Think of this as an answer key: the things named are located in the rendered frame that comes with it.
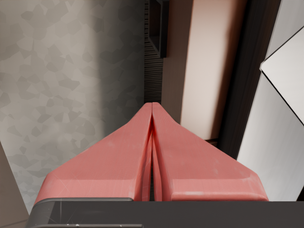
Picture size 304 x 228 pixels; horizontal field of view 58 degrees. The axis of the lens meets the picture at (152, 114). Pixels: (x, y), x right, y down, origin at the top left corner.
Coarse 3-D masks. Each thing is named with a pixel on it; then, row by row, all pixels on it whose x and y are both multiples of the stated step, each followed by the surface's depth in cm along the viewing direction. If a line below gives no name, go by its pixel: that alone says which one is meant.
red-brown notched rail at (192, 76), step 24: (192, 0) 18; (216, 0) 18; (240, 0) 19; (168, 24) 24; (192, 24) 19; (216, 24) 19; (240, 24) 20; (168, 48) 24; (192, 48) 20; (216, 48) 20; (168, 72) 25; (192, 72) 21; (216, 72) 22; (168, 96) 26; (192, 96) 22; (216, 96) 23; (192, 120) 24; (216, 120) 24; (216, 144) 26
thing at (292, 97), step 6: (300, 60) 19; (300, 66) 19; (300, 72) 20; (294, 78) 20; (300, 78) 20; (294, 84) 20; (300, 84) 20; (294, 90) 21; (300, 90) 21; (288, 96) 21; (294, 96) 21; (300, 96) 21; (288, 102) 21; (294, 102) 21; (300, 102) 21; (294, 108) 22; (300, 108) 22; (300, 114) 22
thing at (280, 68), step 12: (300, 36) 18; (288, 48) 18; (300, 48) 18; (264, 60) 18; (276, 60) 19; (288, 60) 19; (264, 72) 19; (276, 72) 19; (288, 72) 19; (276, 84) 20; (288, 84) 20
